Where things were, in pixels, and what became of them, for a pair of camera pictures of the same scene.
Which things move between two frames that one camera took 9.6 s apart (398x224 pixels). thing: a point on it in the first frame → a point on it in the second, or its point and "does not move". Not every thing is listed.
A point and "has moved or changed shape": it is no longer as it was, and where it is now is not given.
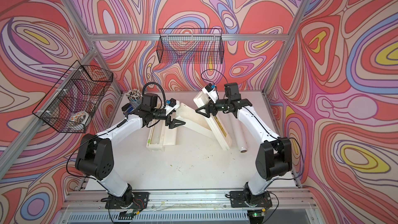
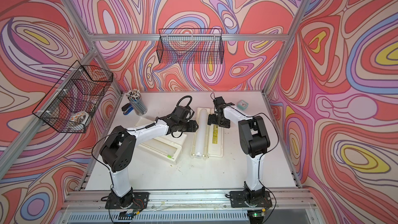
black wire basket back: x=190 y=45 does not move
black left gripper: x=171 y=124 → x=193 y=127
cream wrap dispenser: x=196 y=114 has moved or changed shape
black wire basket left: x=69 y=106 does not move
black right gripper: x=207 y=107 → x=226 y=123
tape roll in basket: x=80 y=116 does not move
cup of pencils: x=134 y=96 does not move
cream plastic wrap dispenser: x=159 y=135 has moved or changed shape
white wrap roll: x=239 y=133 has moved or changed shape
